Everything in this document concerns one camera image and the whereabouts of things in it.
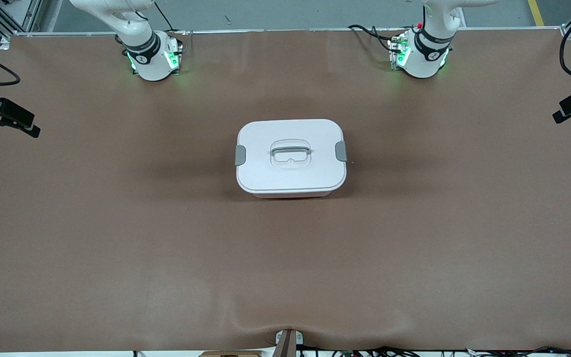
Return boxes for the white box lid grey clips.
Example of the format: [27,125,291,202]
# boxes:
[235,119,348,194]

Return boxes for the pink translucent plastic box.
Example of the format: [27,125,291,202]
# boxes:
[253,192,331,199]

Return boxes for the brown table mat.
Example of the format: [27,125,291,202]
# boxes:
[0,27,571,354]

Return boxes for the black right base cable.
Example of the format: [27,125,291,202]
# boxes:
[154,0,189,50]

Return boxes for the black left base cables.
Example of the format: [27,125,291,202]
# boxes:
[347,24,401,53]

